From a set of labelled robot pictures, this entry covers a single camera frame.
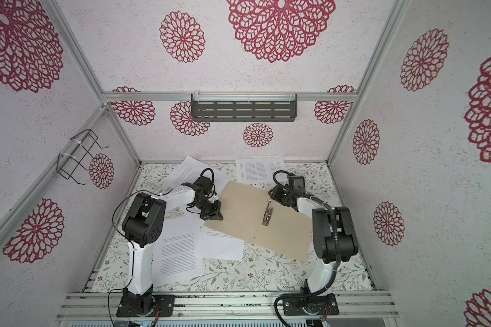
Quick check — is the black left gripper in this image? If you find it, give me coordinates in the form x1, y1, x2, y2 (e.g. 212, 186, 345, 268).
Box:
194, 198, 223, 220

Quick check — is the beige paper folder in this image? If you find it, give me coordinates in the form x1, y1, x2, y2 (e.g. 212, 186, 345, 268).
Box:
204, 181, 312, 262

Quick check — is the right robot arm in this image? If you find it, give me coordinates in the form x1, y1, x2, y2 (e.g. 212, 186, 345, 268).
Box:
268, 185, 359, 296

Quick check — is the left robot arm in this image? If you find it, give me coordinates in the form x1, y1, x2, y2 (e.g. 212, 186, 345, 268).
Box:
121, 182, 223, 301

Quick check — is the metal folder clip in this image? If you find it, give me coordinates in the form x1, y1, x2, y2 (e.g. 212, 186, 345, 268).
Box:
262, 200, 273, 226

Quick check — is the blank white paper sheet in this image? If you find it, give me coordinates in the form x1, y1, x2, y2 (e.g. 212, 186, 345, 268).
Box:
195, 226, 245, 261

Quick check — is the white printed sheet far right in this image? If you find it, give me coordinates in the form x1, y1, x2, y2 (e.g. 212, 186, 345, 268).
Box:
235, 158, 286, 185

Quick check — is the white printed paper sheet upper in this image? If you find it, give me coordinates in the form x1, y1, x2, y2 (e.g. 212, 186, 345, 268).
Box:
164, 156, 229, 193

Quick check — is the white printed sheet near base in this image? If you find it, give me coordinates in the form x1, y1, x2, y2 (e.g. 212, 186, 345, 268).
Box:
151, 215, 204, 287

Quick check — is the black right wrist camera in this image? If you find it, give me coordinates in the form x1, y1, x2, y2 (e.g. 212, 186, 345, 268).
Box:
288, 175, 306, 193

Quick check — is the black corrugated right cable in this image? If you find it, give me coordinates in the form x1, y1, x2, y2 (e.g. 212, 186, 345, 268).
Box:
272, 169, 344, 327

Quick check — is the grey slotted wall shelf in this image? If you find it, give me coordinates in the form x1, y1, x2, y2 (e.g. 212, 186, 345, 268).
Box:
191, 93, 298, 123

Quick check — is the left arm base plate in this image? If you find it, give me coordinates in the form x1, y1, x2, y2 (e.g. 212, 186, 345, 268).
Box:
116, 287, 176, 317

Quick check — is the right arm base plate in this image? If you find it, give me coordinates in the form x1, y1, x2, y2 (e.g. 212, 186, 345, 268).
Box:
282, 293, 339, 316

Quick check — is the aluminium front rail frame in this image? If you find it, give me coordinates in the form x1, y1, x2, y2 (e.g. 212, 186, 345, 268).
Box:
55, 291, 399, 322

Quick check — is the black wire wall rack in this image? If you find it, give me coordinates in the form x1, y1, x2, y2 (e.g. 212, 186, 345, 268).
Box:
56, 129, 109, 185

